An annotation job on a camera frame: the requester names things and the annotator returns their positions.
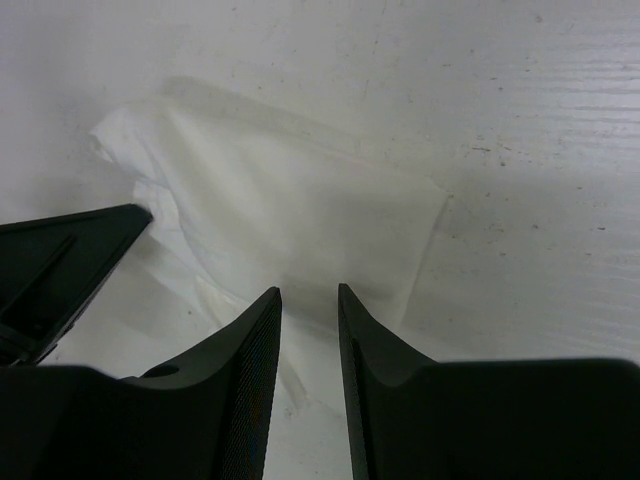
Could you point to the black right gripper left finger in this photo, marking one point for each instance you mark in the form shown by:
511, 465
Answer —
204, 414

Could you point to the white tank top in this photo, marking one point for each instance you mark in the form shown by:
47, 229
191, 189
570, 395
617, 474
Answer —
246, 196

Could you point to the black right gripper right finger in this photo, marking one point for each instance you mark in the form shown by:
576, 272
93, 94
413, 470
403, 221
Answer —
411, 417

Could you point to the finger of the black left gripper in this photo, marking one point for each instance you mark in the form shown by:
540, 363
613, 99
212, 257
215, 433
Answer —
52, 268

